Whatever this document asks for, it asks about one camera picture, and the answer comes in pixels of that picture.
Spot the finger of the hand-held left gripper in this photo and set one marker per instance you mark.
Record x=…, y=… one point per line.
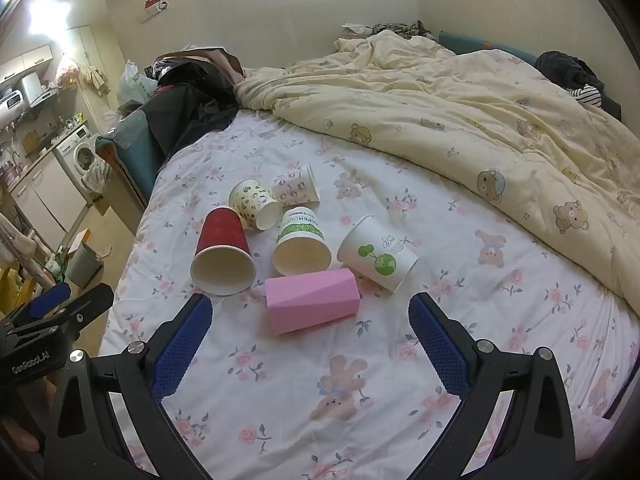
x=85, y=305
x=50, y=299

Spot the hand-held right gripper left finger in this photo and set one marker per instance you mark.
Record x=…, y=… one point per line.
x=182, y=347

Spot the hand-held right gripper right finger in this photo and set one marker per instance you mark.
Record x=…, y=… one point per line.
x=440, y=347

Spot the pink rectangular block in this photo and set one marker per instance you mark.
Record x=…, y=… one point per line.
x=310, y=300

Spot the white cup with green globe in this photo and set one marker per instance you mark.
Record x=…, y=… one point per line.
x=375, y=255

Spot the red paper cup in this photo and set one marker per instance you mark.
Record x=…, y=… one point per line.
x=220, y=235

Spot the yellow patterned paper cup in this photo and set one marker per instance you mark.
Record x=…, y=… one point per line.
x=250, y=197

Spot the white cup with green band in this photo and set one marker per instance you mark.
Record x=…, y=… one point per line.
x=300, y=230

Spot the pink patterned paper cup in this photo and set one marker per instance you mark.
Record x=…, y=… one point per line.
x=295, y=185

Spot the grey trash bin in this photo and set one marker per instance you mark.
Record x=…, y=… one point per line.
x=82, y=265

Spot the cardboard box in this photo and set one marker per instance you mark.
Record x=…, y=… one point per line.
x=80, y=241

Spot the white kitchen base cabinet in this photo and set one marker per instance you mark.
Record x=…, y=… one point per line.
x=45, y=195

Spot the floral bed sheet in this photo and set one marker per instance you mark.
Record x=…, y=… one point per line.
x=300, y=385

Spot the white washing machine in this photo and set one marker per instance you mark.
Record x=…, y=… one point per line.
x=75, y=152

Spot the white water heater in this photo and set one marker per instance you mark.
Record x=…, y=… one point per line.
x=10, y=105

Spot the beige hanging cloth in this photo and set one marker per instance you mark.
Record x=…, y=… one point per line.
x=96, y=80

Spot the white plastic bag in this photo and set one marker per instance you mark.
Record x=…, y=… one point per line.
x=131, y=82

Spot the black jacket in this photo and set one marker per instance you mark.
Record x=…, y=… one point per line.
x=185, y=100

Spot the pink hanging bag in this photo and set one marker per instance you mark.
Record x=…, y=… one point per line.
x=69, y=70

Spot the yellow bear print duvet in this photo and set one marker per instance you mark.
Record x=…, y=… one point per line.
x=450, y=110

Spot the pale pink cloth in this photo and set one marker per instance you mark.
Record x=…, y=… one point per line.
x=227, y=65

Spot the striped cloth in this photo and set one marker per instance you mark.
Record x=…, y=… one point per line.
x=587, y=95

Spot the dark clothing pile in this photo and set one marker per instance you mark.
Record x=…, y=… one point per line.
x=565, y=67

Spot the teal headboard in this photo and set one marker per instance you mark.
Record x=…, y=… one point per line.
x=500, y=45

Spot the dark patterned cloth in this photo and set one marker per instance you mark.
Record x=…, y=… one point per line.
x=400, y=29

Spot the teal padded bed frame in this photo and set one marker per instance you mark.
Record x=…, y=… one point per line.
x=135, y=145

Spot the white wall cabinet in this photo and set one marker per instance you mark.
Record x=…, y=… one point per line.
x=25, y=62

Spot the wall hook with red item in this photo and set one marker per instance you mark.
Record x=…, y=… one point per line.
x=154, y=7

